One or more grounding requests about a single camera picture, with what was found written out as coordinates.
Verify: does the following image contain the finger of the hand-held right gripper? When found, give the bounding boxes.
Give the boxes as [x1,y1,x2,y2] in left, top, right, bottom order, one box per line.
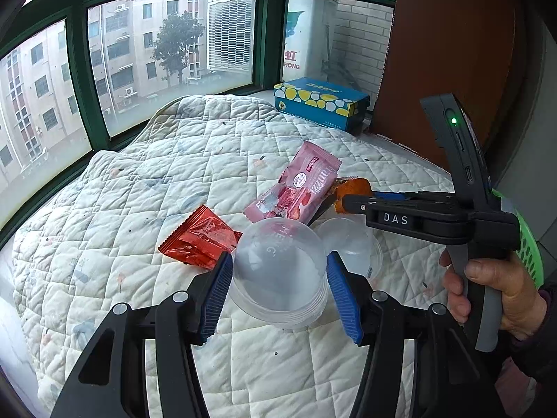
[371,190,463,204]
[336,194,455,216]

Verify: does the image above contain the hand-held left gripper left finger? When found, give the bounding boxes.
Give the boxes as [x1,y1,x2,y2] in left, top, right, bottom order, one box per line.
[51,250,236,418]

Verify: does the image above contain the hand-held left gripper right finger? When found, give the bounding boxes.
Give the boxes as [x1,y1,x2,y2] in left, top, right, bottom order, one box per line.
[326,250,508,418]

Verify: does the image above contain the orange wrapper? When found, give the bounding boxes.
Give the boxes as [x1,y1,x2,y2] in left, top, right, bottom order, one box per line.
[328,175,373,214]

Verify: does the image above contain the clear plastic cup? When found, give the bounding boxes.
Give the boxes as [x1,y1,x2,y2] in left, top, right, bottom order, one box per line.
[314,217,384,279]
[228,218,328,329]

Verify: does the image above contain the pink snack wrapper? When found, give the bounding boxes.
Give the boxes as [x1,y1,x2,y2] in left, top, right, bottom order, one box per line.
[243,140,341,226]

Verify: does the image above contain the red snack wrapper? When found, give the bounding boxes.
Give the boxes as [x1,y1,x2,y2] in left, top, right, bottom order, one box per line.
[157,204,243,271]

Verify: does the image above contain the green plastic basket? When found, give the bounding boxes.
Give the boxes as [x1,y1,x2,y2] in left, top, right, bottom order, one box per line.
[492,187,544,289]

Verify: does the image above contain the person's right forearm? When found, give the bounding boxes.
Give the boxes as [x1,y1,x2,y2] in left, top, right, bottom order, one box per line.
[507,287,557,386]

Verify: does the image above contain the person's right hand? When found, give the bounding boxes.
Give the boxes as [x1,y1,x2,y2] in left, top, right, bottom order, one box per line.
[439,248,548,341]

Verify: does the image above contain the blue tissue box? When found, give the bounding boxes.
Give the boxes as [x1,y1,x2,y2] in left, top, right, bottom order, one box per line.
[273,77,371,134]

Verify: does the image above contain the white quilted blanket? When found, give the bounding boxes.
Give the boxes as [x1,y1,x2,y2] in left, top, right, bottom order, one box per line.
[12,95,457,418]

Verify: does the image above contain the brown wooden cabinet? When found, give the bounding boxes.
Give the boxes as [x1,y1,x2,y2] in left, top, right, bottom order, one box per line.
[370,0,523,170]

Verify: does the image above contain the white outdoor unit red letters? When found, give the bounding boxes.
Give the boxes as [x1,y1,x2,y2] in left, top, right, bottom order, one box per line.
[283,0,338,83]

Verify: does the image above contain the white louvred outdoor unit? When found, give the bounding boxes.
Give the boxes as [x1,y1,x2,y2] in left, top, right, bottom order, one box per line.
[206,0,255,72]

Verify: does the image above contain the tree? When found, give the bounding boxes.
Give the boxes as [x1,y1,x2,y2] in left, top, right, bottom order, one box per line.
[152,11,206,90]

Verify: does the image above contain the apartment building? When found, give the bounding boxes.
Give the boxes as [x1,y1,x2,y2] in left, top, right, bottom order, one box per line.
[0,0,244,196]

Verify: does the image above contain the green window frame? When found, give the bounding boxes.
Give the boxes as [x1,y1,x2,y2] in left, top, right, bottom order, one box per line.
[0,0,398,245]

